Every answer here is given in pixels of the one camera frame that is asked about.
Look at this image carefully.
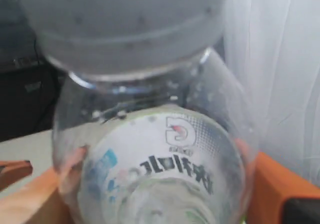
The black equipment case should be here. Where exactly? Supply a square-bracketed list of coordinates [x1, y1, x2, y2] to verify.
[0, 0, 65, 141]

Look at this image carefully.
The white backdrop curtain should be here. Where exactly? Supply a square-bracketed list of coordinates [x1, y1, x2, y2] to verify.
[224, 0, 320, 186]

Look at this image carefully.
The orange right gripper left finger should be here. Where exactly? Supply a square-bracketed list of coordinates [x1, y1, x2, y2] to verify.
[0, 160, 73, 224]

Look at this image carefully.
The clear lime drink bottle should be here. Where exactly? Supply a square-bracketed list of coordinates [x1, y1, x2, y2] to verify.
[20, 0, 258, 224]

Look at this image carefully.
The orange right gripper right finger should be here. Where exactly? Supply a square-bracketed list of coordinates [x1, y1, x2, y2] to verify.
[245, 152, 320, 224]

